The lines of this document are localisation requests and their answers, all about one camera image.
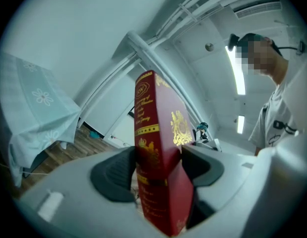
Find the light green floral tablecloth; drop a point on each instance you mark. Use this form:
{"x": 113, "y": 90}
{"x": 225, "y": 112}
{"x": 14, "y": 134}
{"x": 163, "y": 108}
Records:
{"x": 34, "y": 100}

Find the person's grey t-shirt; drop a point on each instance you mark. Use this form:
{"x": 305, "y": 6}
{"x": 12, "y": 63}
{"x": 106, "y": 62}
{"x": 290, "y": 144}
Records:
{"x": 269, "y": 123}

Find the teal-haired figurine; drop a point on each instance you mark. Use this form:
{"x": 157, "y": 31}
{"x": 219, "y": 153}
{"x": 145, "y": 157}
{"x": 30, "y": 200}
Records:
{"x": 202, "y": 130}

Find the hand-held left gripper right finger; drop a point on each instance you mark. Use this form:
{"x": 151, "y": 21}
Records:
{"x": 205, "y": 168}

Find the black head-worn camera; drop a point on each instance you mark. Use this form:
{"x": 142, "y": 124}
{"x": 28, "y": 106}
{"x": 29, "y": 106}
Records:
{"x": 234, "y": 41}

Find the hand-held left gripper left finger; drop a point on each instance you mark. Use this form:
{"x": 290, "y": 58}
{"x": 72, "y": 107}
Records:
{"x": 111, "y": 172}

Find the white air conditioner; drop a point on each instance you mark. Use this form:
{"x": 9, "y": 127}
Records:
{"x": 257, "y": 9}

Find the red book with gold print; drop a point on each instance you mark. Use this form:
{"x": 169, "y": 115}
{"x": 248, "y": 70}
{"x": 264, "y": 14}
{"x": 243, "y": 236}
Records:
{"x": 165, "y": 133}

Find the black clip-on device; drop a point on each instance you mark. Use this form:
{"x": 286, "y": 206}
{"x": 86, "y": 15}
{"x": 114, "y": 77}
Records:
{"x": 279, "y": 125}

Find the long ceiling light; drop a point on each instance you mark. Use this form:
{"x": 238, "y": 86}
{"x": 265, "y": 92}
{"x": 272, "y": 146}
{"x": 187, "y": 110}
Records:
{"x": 238, "y": 73}

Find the person's head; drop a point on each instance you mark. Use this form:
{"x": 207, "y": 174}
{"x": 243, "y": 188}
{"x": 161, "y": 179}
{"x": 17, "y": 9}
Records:
{"x": 264, "y": 56}

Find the round smoke detector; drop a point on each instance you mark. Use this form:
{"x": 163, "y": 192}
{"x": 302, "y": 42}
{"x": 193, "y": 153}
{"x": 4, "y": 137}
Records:
{"x": 209, "y": 46}

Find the small teal object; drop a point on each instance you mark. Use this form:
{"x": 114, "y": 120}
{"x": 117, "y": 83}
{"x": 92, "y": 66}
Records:
{"x": 93, "y": 134}

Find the short ceiling light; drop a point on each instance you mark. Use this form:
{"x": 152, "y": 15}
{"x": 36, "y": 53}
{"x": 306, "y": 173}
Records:
{"x": 240, "y": 124}

